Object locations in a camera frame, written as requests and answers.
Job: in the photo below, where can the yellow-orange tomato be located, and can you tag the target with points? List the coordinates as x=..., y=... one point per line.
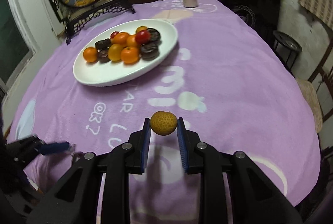
x=114, y=52

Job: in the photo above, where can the wooden chair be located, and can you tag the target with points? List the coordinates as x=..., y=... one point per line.
x=310, y=87

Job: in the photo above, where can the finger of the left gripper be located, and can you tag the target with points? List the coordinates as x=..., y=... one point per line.
x=48, y=149

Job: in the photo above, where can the purple tablecloth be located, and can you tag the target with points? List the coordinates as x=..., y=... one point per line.
x=225, y=82

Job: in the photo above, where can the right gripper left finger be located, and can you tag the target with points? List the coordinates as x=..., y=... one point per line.
x=128, y=158

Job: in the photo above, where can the red cherry tomato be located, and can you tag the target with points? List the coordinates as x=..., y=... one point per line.
x=142, y=37
x=113, y=35

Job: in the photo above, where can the dark water chestnut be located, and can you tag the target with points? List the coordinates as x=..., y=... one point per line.
x=154, y=34
x=103, y=44
x=149, y=51

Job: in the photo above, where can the white oval plate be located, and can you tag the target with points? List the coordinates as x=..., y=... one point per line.
x=113, y=73

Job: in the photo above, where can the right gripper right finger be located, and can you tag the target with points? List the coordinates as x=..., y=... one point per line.
x=203, y=159

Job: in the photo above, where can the orange mandarin with stem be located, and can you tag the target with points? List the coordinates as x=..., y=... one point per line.
x=120, y=38

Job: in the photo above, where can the orange kumquat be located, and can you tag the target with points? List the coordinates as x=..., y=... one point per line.
x=131, y=41
x=90, y=54

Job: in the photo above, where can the small yellow-orange fruit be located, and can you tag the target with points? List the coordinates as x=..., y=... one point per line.
x=141, y=28

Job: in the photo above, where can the dark cherry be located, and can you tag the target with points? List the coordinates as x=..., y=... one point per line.
x=103, y=56

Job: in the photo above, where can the window frame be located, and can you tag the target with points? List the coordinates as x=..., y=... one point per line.
x=16, y=45

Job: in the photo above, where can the tan longan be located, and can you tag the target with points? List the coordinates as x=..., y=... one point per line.
x=163, y=123

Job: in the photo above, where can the black round stool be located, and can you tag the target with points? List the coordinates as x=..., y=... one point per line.
x=287, y=49

